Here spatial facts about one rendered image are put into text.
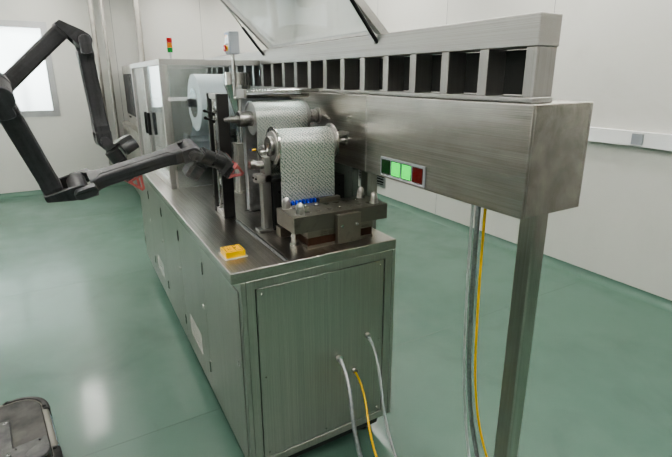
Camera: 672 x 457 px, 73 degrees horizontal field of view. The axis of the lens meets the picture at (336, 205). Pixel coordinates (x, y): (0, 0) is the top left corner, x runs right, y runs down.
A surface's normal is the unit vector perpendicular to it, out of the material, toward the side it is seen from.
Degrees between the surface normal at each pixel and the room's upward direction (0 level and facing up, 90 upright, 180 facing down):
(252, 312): 90
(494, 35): 90
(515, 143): 90
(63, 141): 90
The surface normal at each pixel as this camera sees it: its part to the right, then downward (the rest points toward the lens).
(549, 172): 0.50, 0.23
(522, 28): -0.87, 0.14
